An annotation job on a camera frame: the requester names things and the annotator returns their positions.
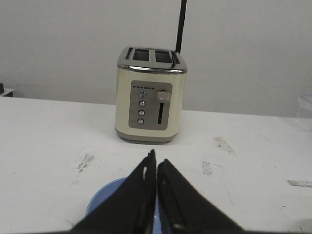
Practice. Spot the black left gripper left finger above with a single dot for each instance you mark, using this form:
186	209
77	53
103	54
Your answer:
130	209

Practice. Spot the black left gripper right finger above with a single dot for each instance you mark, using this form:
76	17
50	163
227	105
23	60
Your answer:
183	210

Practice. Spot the blue bowl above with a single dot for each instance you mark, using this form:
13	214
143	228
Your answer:
107	190

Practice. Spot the cream and chrome toaster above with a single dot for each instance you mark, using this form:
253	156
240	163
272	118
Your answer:
150	85

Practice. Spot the clear plastic food container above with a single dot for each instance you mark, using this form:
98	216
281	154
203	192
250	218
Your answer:
304	107

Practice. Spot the black tripod pole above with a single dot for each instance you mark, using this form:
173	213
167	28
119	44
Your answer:
179	37

